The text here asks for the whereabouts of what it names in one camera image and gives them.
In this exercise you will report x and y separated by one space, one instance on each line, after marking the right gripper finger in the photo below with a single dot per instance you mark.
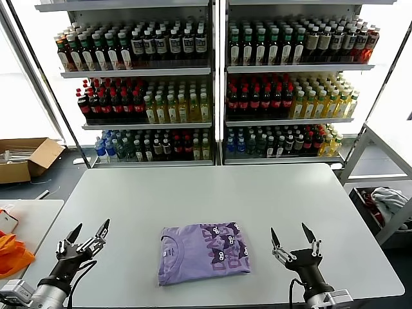
317 248
283 253

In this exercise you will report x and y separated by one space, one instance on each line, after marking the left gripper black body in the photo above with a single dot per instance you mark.
72 260

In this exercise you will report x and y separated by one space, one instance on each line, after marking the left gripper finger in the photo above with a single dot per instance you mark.
66 244
91 243

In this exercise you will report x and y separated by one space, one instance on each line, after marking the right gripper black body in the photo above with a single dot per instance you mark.
304 262

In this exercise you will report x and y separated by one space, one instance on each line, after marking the purple t-shirt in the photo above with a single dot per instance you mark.
186 254

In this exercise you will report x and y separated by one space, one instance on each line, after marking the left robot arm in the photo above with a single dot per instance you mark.
48 296

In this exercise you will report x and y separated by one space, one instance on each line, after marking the white side table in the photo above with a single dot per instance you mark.
35 219

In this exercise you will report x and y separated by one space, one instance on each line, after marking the orange cloth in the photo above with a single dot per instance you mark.
13 254

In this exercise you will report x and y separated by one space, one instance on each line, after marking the small white carton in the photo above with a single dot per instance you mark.
6 222

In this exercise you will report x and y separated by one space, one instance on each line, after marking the black crate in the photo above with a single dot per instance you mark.
357 197

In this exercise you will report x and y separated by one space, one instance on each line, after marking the red garment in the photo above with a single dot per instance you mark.
377 215

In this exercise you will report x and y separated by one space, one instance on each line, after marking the small white floor object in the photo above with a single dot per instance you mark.
77 161

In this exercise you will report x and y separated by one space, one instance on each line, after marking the white grey garment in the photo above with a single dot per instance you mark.
386 197

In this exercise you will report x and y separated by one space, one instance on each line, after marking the brown cardboard box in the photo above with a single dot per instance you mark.
42 157

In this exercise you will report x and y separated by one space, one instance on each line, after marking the blue label water bottle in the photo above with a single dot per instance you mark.
231 148
101 152
110 152
241 148

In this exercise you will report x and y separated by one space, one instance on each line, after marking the yellow juice bottle green label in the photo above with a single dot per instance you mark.
206 150
342 105
193 110
321 106
352 105
298 107
204 109
197 150
336 145
331 105
326 146
150 112
182 110
171 111
310 107
160 111

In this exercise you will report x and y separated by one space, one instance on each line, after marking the red cap cola bottle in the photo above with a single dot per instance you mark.
309 145
105 108
94 109
255 103
116 108
318 143
187 148
83 109
277 102
287 101
232 103
243 103
178 148
266 103
128 107
139 107

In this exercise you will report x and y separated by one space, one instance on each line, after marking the dark bottle white cap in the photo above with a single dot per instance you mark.
289 146
299 145
157 150
166 149

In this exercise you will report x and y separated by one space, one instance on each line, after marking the white packing material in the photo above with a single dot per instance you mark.
16 152

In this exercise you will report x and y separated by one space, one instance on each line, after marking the grey metal shelf unit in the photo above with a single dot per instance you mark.
299 68
135 72

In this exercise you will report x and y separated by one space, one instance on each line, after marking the green cap dark tea bottle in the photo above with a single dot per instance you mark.
100 54
286 48
273 48
260 48
113 54
87 55
299 48
235 48
248 48
126 53
75 56

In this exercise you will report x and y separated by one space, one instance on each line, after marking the orange drink bottle white label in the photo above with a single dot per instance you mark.
63 56

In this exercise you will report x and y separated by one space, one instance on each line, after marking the dark bottle blue white label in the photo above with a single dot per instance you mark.
200 44
149 47
137 47
188 45
337 42
349 41
162 46
175 45
361 40

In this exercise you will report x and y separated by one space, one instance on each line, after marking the dark bottle beige label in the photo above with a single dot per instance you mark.
325 42
311 43

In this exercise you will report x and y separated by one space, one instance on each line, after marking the red drink bottle white cap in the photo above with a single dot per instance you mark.
372 43

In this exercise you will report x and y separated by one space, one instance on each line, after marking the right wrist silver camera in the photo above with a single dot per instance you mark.
338 298

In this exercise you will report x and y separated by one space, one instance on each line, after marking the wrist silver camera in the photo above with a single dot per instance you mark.
16 290
338 298

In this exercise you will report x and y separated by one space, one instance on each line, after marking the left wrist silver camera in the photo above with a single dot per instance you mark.
16 290

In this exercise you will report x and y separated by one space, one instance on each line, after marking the grey metal frame cart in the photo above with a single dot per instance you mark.
355 151

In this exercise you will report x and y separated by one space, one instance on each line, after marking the dark window post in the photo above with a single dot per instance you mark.
389 77
46 82

